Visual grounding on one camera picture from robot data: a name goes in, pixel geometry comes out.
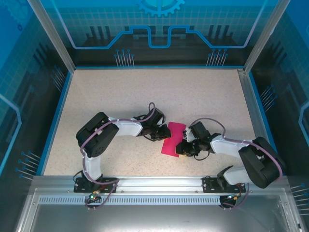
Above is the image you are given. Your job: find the magenta cloth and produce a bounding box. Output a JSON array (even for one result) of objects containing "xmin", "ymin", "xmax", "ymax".
[{"xmin": 160, "ymin": 122, "xmax": 187, "ymax": 159}]

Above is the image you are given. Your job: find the aluminium sheet panel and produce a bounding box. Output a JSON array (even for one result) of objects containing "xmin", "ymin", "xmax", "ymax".
[{"xmin": 14, "ymin": 188, "xmax": 302, "ymax": 232}]

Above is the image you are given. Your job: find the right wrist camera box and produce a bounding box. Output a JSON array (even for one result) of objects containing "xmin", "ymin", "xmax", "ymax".
[{"xmin": 183, "ymin": 127, "xmax": 194, "ymax": 143}]

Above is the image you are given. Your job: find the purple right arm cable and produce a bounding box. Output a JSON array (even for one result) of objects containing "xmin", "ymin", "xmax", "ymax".
[{"xmin": 189, "ymin": 117, "xmax": 283, "ymax": 209}]

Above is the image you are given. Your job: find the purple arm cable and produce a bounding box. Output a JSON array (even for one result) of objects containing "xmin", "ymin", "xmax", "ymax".
[
  {"xmin": 81, "ymin": 102, "xmax": 165, "ymax": 210},
  {"xmin": 189, "ymin": 117, "xmax": 283, "ymax": 209}
]

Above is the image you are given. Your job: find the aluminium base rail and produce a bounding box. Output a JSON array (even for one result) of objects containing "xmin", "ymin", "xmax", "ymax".
[{"xmin": 32, "ymin": 175, "xmax": 290, "ymax": 192}]

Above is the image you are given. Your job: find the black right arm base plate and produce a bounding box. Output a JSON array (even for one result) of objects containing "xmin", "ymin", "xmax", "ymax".
[{"xmin": 202, "ymin": 175, "xmax": 247, "ymax": 193}]

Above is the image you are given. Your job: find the slotted aluminium cable duct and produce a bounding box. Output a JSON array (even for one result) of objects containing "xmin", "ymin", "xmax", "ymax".
[{"xmin": 38, "ymin": 197, "xmax": 223, "ymax": 205}]

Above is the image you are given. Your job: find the cable connector with green light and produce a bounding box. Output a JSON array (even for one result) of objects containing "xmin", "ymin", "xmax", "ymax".
[
  {"xmin": 88, "ymin": 190, "xmax": 102, "ymax": 202},
  {"xmin": 225, "ymin": 193, "xmax": 242, "ymax": 202}
]

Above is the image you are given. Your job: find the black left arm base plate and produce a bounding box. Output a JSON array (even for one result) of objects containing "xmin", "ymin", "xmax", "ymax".
[{"xmin": 73, "ymin": 177, "xmax": 118, "ymax": 193}]

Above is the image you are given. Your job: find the aluminium side rail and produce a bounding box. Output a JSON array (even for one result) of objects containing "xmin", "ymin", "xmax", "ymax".
[{"xmin": 238, "ymin": 69, "xmax": 266, "ymax": 145}]

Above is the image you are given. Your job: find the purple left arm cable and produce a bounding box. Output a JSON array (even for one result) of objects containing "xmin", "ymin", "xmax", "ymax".
[{"xmin": 81, "ymin": 102, "xmax": 165, "ymax": 210}]

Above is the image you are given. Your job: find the aluminium frame post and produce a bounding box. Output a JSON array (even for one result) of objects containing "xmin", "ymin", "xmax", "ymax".
[
  {"xmin": 27, "ymin": 0, "xmax": 76, "ymax": 72},
  {"xmin": 243, "ymin": 0, "xmax": 289, "ymax": 74}
]

